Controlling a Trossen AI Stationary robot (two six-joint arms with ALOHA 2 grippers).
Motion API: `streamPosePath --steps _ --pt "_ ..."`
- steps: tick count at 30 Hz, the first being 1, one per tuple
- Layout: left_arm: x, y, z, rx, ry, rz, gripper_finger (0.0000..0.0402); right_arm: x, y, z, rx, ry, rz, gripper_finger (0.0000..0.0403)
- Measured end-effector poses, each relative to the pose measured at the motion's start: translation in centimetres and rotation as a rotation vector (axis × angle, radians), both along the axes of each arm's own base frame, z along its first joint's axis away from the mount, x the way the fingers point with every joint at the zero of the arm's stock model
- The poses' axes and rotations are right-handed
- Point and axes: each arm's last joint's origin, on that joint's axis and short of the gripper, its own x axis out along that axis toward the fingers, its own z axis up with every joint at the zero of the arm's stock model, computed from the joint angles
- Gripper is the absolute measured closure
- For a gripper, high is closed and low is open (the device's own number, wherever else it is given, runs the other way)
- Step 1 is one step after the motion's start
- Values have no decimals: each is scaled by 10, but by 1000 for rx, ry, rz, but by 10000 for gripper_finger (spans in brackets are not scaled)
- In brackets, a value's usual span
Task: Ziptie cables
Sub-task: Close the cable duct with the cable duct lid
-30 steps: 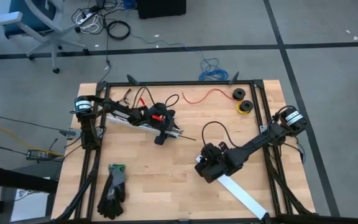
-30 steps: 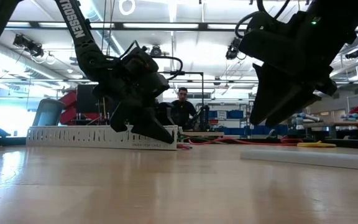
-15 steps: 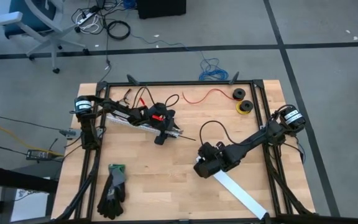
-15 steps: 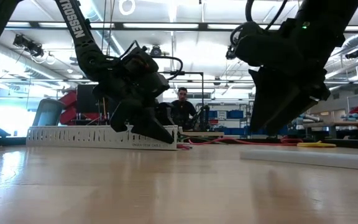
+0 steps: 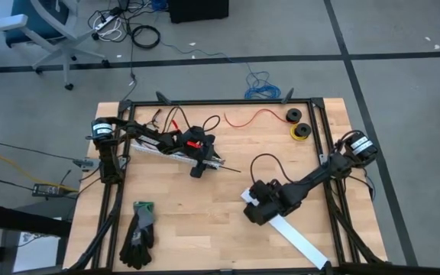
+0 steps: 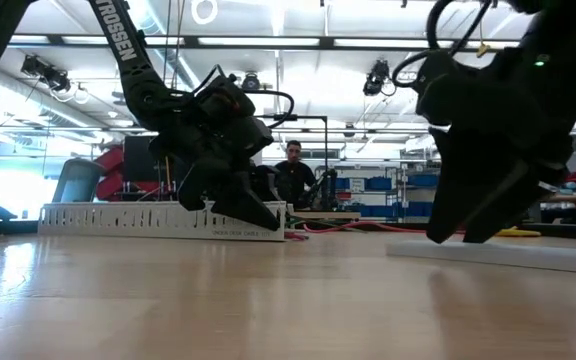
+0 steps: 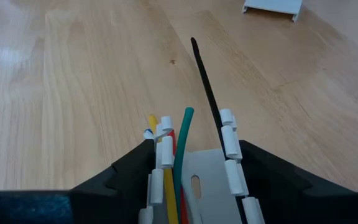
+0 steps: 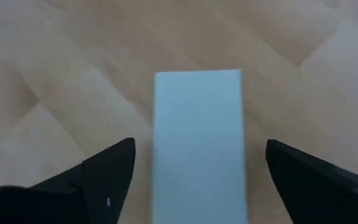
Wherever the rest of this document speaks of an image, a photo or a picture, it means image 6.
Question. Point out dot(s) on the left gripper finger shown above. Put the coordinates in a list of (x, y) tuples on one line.
[(195, 190), (248, 205)]

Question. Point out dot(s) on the white duct cover strip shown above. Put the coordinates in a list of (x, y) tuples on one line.
[(518, 255)]

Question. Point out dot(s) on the black overhead camera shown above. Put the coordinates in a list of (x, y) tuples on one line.
[(375, 80)]

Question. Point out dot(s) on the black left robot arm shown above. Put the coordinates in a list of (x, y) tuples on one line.
[(123, 50)]

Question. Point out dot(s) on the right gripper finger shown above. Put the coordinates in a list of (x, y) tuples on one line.
[(463, 190), (508, 210)]

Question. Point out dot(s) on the blue white office chair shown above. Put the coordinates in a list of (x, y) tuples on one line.
[(75, 187)]

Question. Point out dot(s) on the black ceiling camera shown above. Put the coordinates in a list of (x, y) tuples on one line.
[(251, 82), (45, 75)]

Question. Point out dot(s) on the blue storage bin shelf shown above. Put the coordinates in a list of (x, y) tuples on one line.
[(378, 182)]

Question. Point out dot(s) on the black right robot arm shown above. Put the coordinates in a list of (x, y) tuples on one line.
[(568, 30)]

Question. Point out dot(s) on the black monitor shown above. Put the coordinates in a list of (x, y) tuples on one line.
[(138, 160)]

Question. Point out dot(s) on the black background robot arm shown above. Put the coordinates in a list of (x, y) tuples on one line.
[(325, 190)]

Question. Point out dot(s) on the white LED light bar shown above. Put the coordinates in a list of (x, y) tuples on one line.
[(383, 43), (258, 41)]

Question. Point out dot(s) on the black background rig frame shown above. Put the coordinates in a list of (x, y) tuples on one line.
[(326, 145)]

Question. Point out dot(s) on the yellow hanging hook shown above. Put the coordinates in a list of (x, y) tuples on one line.
[(483, 49)]

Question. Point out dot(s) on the person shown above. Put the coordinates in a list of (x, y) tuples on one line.
[(295, 180)]

